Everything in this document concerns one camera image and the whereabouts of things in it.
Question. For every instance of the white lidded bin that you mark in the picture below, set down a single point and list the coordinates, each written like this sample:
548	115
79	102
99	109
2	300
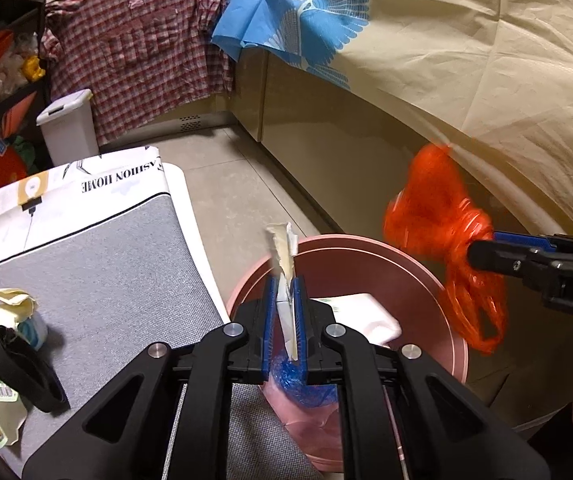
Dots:
69	125

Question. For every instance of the grey printed table cover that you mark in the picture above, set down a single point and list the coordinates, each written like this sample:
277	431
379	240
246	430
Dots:
116	270

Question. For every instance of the beige cloth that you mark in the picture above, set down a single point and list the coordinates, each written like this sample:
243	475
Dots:
466	50

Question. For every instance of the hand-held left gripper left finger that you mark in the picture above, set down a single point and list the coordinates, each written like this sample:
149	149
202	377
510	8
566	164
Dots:
269	322

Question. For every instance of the pink round bin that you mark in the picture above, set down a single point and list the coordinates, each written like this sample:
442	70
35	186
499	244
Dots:
366	270

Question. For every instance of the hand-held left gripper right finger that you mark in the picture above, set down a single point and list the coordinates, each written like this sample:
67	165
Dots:
300	332

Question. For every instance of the cream paper wrapper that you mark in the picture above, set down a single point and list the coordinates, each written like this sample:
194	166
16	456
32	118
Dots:
284	255

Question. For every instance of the black shelf rack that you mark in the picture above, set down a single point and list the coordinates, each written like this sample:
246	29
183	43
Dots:
41	20

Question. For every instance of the yellow toy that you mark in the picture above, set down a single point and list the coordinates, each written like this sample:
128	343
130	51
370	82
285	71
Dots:
33	67

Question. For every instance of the white paper cup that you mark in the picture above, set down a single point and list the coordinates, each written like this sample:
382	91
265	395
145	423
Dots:
26	327

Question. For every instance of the pink plastic bag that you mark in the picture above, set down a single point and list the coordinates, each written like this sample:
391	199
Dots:
306	430

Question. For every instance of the red plaid shirt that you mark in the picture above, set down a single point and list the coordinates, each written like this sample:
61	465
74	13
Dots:
141	50

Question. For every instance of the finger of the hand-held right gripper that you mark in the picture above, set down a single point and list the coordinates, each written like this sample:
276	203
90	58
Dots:
501	260
521	241

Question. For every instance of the orange plastic bag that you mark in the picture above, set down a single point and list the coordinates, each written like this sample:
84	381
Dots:
431	210

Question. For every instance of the blue printed cloth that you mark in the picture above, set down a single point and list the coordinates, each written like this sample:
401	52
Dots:
276	5

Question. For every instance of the blue plastic bag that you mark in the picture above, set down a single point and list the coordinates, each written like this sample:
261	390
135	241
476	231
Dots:
291	385

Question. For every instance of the dark cloth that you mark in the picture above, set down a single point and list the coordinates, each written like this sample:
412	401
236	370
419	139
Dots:
566	450

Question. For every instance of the white plastic packet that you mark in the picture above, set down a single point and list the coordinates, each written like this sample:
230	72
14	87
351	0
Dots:
361	315

